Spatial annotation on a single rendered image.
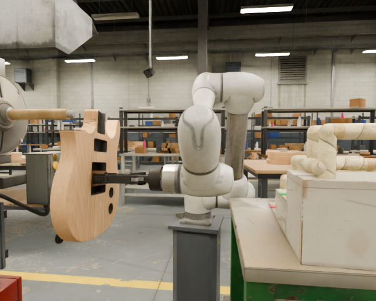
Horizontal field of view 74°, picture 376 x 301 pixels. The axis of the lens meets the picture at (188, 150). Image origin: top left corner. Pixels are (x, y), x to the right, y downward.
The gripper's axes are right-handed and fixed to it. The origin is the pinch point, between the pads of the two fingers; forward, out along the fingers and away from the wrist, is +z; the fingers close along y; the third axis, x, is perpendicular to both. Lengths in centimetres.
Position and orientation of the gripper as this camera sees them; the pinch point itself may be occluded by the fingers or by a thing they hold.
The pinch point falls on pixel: (99, 177)
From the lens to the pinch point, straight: 84.4
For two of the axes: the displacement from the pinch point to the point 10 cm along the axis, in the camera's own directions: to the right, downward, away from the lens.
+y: 1.1, 0.6, 9.9
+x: 0.1, -10.0, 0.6
